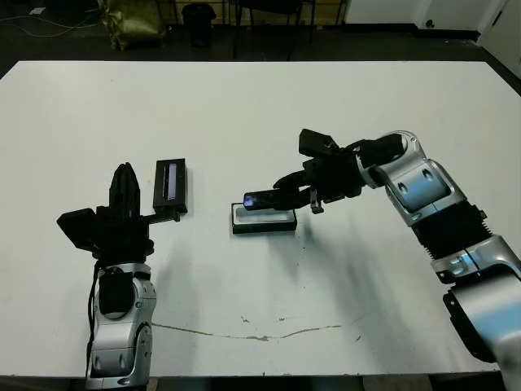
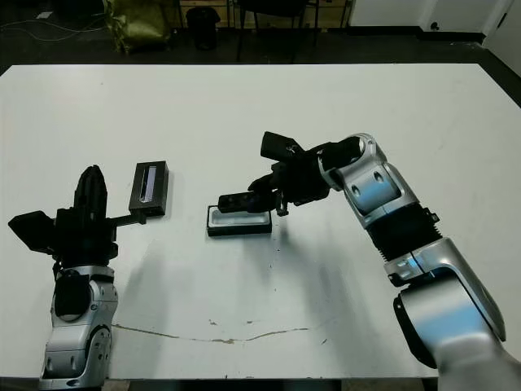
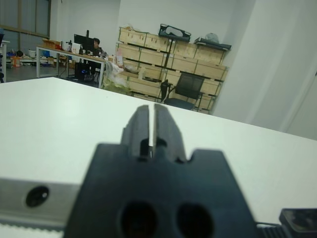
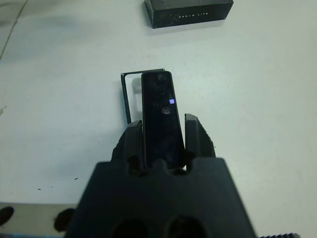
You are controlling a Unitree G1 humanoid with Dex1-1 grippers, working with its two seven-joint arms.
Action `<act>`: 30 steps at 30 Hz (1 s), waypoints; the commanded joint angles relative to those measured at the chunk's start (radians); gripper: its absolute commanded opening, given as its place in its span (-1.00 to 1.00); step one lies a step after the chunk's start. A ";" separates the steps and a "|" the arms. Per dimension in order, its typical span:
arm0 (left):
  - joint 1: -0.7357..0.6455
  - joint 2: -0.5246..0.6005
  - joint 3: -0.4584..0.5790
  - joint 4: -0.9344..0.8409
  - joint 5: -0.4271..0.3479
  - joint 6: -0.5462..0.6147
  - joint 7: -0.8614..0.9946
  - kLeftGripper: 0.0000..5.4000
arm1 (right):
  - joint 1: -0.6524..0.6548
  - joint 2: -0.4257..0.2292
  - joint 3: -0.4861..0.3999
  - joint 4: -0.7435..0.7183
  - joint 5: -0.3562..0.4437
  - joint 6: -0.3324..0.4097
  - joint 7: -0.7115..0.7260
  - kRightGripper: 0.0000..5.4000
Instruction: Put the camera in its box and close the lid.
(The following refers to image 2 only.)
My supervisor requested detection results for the black office chair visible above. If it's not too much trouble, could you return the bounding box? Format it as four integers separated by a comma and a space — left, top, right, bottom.
235, 0, 319, 64

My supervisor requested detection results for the white door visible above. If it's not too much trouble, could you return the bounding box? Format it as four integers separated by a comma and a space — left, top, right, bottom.
484, 0, 521, 78

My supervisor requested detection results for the black trash bin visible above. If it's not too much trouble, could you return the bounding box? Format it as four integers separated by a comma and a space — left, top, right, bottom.
186, 7, 221, 51

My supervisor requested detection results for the yellow-green sack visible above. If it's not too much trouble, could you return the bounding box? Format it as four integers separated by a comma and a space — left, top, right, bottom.
103, 0, 172, 54

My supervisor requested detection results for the black lid with camera print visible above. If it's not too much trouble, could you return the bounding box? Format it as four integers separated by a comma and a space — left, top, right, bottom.
128, 160, 171, 217

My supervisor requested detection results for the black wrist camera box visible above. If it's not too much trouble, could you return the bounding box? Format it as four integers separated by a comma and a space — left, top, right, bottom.
260, 130, 305, 162
7, 210, 58, 253

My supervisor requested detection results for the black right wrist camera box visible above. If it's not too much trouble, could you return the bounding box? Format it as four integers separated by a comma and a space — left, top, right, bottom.
260, 130, 305, 162

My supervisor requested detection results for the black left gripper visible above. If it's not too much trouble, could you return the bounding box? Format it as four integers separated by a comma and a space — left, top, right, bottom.
54, 165, 148, 266

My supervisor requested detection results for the black box with white insert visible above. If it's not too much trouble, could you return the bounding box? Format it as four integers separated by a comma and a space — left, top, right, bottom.
206, 204, 273, 239

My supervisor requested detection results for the white floor cable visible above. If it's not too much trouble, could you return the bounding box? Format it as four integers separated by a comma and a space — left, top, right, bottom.
0, 15, 107, 42

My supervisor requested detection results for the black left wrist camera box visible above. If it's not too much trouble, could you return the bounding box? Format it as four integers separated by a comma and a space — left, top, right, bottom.
7, 210, 58, 253

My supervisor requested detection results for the black depth camera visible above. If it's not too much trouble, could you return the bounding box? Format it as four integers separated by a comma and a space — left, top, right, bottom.
217, 191, 264, 215

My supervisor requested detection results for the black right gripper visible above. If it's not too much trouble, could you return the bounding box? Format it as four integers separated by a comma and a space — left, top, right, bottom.
245, 147, 331, 217

